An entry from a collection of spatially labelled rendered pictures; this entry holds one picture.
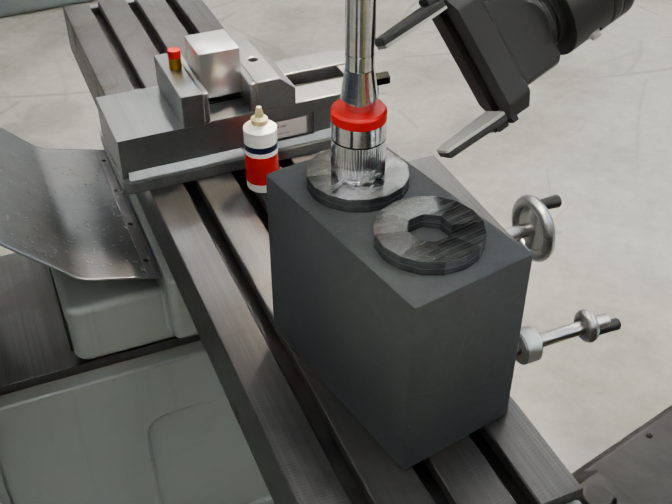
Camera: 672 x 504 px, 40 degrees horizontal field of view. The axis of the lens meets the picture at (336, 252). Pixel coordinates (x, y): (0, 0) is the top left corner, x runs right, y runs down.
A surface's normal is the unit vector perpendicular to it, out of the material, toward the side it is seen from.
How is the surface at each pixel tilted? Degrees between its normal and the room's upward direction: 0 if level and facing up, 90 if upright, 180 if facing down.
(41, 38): 0
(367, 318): 90
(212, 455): 90
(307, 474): 0
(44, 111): 0
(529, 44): 63
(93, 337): 90
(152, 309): 90
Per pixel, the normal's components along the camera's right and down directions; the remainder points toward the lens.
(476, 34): 0.31, 0.15
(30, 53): 0.00, -0.79
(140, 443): 0.39, 0.56
